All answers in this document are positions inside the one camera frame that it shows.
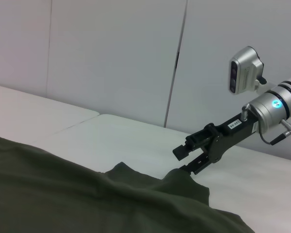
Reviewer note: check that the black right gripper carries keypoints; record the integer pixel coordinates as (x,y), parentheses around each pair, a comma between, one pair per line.
(228,136)

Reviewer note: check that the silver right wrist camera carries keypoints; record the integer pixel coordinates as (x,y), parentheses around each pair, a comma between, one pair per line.
(245,70)

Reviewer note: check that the dark green FREE t-shirt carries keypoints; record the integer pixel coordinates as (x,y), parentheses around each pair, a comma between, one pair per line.
(63,194)

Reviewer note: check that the right gripper silver knob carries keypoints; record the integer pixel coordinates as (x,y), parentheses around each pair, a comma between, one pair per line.
(245,112)

